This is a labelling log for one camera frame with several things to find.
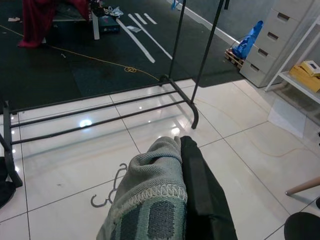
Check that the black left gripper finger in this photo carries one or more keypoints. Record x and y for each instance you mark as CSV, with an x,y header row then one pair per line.
x,y
207,200

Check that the grey green garment white lining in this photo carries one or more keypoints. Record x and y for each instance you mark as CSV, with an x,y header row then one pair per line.
x,y
150,180

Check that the blue plastic hanger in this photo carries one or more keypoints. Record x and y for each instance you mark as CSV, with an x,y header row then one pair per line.
x,y
175,5

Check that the black metal clothes rack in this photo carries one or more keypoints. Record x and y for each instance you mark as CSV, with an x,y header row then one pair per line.
x,y
195,117

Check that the light wooden leg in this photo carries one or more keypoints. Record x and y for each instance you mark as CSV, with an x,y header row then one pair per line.
x,y
305,186

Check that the wooden pallet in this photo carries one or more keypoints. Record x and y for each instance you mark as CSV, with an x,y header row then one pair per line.
x,y
233,58

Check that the white open shelf rack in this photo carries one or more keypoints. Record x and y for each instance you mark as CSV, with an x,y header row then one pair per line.
x,y
285,73

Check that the yellow device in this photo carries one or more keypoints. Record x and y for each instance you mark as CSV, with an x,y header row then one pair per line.
x,y
305,75

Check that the blue bag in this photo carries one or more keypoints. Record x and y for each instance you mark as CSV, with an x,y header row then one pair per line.
x,y
246,45

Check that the grey box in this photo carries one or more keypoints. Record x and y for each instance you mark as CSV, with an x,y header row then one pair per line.
x,y
265,50

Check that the long white strip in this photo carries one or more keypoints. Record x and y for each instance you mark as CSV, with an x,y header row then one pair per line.
x,y
155,41
140,42

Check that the flat clear packet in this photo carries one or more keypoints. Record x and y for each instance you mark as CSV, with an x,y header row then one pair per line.
x,y
133,28

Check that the short white strip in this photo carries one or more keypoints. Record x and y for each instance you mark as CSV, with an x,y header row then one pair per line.
x,y
150,18
140,18

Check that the dark blue box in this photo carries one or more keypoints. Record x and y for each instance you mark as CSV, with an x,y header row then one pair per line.
x,y
108,25

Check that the white bench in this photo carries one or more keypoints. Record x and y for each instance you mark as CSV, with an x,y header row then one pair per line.
x,y
95,27

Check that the crumpled clear plastic wrap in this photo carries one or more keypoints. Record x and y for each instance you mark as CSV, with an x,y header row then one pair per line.
x,y
115,11

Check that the red garment yellow emblem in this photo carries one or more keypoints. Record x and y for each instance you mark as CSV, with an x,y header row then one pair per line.
x,y
35,25

